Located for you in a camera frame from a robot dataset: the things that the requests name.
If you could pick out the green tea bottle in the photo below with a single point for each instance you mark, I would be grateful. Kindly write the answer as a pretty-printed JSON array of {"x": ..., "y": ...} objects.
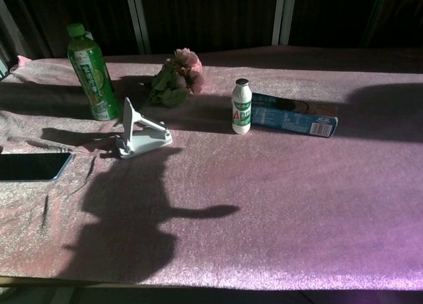
[{"x": 93, "y": 82}]

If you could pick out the small white AD milk bottle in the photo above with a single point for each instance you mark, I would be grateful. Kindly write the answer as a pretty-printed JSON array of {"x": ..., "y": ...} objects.
[{"x": 242, "y": 109}]

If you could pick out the black smartphone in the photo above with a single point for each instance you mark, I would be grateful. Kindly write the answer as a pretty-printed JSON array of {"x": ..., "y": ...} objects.
[{"x": 29, "y": 165}]

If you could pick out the pink foam table cloth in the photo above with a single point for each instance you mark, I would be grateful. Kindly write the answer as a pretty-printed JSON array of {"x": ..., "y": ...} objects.
[{"x": 251, "y": 191}]

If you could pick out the white folding phone stand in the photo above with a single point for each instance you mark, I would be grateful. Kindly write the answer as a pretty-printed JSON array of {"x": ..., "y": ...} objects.
[{"x": 142, "y": 135}]

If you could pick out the pink artificial flower bouquet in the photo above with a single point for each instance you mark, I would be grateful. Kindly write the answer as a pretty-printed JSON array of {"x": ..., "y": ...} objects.
[{"x": 178, "y": 76}]

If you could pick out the white window frame post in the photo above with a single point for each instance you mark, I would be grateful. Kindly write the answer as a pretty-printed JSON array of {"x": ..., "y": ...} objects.
[
  {"x": 137, "y": 16},
  {"x": 281, "y": 13}
]

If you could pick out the blue rectangular snack box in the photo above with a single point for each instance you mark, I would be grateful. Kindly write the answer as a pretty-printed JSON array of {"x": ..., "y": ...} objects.
[{"x": 294, "y": 117}]

